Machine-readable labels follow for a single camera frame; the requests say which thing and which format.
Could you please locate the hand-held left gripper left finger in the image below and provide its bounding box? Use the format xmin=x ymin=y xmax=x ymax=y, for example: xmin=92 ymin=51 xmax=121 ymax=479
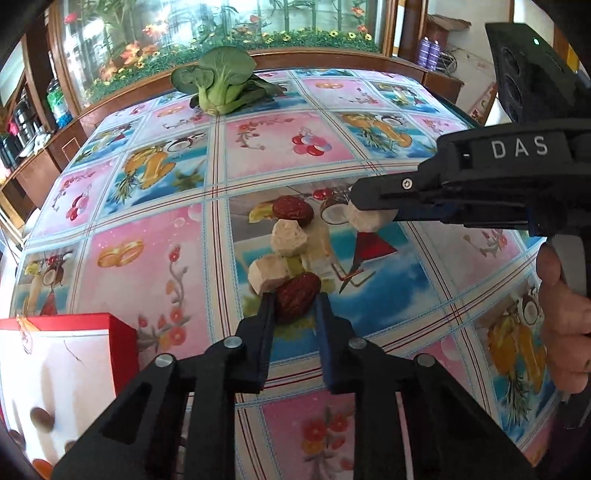
xmin=51 ymin=291 xmax=278 ymax=480

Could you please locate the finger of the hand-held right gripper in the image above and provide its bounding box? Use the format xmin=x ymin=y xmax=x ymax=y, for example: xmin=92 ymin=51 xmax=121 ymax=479
xmin=350 ymin=159 xmax=445 ymax=212
xmin=392 ymin=202 xmax=467 ymax=225

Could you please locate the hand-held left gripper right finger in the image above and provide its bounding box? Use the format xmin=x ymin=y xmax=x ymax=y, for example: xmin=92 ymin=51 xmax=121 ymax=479
xmin=314 ymin=292 xmax=532 ymax=480

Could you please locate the beige dried fruit chunk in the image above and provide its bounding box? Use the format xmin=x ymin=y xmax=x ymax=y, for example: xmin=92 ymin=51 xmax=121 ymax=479
xmin=248 ymin=256 xmax=293 ymax=294
xmin=271 ymin=219 xmax=308 ymax=257
xmin=347 ymin=203 xmax=399 ymax=232

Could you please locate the dried red date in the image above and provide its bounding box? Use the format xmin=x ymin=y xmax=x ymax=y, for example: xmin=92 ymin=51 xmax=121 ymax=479
xmin=272 ymin=196 xmax=315 ymax=228
xmin=276 ymin=272 xmax=322 ymax=325

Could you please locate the red cardboard box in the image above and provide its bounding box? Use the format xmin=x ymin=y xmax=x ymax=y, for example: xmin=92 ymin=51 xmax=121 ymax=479
xmin=0 ymin=313 xmax=139 ymax=480

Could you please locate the person's right hand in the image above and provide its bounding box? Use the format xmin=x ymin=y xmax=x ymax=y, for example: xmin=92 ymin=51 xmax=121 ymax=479
xmin=536 ymin=242 xmax=591 ymax=393

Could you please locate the leaning printed poster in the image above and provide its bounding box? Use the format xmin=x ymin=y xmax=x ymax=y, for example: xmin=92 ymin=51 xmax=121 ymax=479
xmin=468 ymin=83 xmax=499 ymax=127

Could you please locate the fruit printed tablecloth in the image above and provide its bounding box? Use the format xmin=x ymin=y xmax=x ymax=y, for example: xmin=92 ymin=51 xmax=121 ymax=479
xmin=9 ymin=68 xmax=568 ymax=480

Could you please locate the green bok choy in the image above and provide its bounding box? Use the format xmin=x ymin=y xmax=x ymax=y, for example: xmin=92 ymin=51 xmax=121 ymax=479
xmin=170 ymin=46 xmax=287 ymax=116

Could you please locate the glass panel with artificial flowers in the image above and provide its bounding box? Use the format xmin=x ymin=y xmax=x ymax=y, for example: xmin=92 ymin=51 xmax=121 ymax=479
xmin=48 ymin=0 xmax=398 ymax=109

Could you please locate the green water bottle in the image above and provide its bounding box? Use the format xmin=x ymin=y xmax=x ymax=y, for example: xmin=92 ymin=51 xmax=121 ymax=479
xmin=46 ymin=78 xmax=75 ymax=130

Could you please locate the dark thermos flask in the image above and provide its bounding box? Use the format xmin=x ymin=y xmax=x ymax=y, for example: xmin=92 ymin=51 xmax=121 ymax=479
xmin=0 ymin=134 xmax=19 ymax=174
xmin=14 ymin=99 xmax=35 ymax=144

